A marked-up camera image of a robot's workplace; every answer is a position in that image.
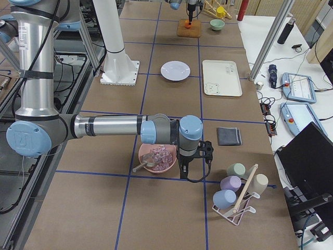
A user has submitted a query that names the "beige cup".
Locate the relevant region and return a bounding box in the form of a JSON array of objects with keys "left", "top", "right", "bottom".
[{"left": 248, "top": 174, "right": 268, "bottom": 195}]

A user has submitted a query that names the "wooden mug rack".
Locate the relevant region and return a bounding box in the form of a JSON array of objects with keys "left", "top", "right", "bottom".
[{"left": 203, "top": 0, "right": 232, "bottom": 20}]

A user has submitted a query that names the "teach pendant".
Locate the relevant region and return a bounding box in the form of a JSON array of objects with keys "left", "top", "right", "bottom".
[
  {"left": 280, "top": 102, "right": 327, "bottom": 136},
  {"left": 281, "top": 72, "right": 317, "bottom": 104}
]

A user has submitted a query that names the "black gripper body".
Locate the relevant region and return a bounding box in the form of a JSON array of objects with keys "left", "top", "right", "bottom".
[
  {"left": 187, "top": 0, "right": 197, "bottom": 13},
  {"left": 178, "top": 154, "right": 194, "bottom": 172}
]

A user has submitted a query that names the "teach pendant near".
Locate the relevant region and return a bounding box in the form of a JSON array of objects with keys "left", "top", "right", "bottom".
[{"left": 280, "top": 102, "right": 327, "bottom": 136}]

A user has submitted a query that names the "cream bear tray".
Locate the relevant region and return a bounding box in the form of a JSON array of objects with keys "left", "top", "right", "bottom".
[{"left": 202, "top": 60, "right": 242, "bottom": 97}]

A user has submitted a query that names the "orange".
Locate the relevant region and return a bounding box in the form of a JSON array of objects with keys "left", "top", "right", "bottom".
[{"left": 184, "top": 19, "right": 191, "bottom": 29}]

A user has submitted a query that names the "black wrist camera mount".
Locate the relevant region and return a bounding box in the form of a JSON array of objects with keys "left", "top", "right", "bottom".
[{"left": 197, "top": 141, "right": 214, "bottom": 161}]

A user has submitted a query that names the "green cup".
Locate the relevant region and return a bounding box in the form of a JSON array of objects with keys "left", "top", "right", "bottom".
[{"left": 226, "top": 163, "right": 246, "bottom": 178}]

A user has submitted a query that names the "blue cup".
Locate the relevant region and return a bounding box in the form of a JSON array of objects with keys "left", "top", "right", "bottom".
[{"left": 213, "top": 190, "right": 237, "bottom": 209}]

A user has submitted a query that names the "white wire cup rack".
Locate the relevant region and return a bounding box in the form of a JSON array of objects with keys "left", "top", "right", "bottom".
[{"left": 212, "top": 164, "right": 260, "bottom": 226}]

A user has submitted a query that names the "green bowl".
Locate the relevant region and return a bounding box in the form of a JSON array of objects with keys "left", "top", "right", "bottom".
[{"left": 210, "top": 19, "right": 225, "bottom": 31}]

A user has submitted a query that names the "red cylinder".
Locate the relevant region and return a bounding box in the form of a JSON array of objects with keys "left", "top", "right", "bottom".
[{"left": 237, "top": 0, "right": 249, "bottom": 21}]

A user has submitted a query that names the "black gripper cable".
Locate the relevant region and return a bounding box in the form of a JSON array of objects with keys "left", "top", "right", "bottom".
[{"left": 186, "top": 156, "right": 212, "bottom": 183}]

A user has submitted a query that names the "wooden cutting board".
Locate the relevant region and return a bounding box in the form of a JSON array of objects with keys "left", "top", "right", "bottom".
[{"left": 177, "top": 19, "right": 201, "bottom": 38}]

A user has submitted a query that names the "teach pendant far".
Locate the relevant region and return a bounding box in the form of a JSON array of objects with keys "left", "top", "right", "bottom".
[{"left": 281, "top": 72, "right": 317, "bottom": 104}]

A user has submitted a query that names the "purple cup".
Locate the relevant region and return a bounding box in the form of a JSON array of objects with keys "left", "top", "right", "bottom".
[{"left": 220, "top": 176, "right": 241, "bottom": 192}]

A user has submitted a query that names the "black water bottle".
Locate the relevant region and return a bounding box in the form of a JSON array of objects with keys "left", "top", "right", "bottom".
[{"left": 277, "top": 18, "right": 296, "bottom": 45}]

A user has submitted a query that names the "white plate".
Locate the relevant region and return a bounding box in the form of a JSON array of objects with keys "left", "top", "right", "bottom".
[{"left": 160, "top": 61, "right": 190, "bottom": 81}]

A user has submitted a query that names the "folded dark blue umbrella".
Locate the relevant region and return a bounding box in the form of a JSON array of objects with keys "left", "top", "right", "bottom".
[{"left": 268, "top": 64, "right": 277, "bottom": 89}]

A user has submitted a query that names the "pink bowl with ice cubes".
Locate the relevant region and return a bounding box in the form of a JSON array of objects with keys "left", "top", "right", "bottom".
[{"left": 138, "top": 144, "right": 177, "bottom": 173}]

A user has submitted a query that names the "aluminium frame post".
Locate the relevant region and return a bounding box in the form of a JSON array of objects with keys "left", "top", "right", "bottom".
[{"left": 249, "top": 0, "right": 294, "bottom": 82}]

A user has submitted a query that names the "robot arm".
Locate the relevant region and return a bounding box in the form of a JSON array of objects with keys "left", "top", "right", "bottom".
[
  {"left": 6, "top": 1, "right": 213, "bottom": 179},
  {"left": 165, "top": 0, "right": 203, "bottom": 25}
]

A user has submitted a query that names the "small metal cup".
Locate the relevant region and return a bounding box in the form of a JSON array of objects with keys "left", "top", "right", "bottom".
[{"left": 255, "top": 81, "right": 264, "bottom": 91}]

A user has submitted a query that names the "black laptop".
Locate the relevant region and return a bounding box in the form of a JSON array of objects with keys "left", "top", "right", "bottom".
[{"left": 277, "top": 122, "right": 332, "bottom": 198}]

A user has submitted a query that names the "folded grey cloth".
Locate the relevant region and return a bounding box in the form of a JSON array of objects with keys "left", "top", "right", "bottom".
[{"left": 216, "top": 127, "right": 242, "bottom": 146}]

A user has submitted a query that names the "metal scoop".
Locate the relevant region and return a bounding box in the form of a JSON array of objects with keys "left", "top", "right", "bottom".
[{"left": 132, "top": 153, "right": 156, "bottom": 172}]

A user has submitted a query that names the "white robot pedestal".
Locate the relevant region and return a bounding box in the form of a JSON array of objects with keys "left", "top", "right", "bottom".
[{"left": 93, "top": 0, "right": 140, "bottom": 86}]

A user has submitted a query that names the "yellow cup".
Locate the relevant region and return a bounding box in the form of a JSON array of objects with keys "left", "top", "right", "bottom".
[{"left": 216, "top": 6, "right": 226, "bottom": 18}]

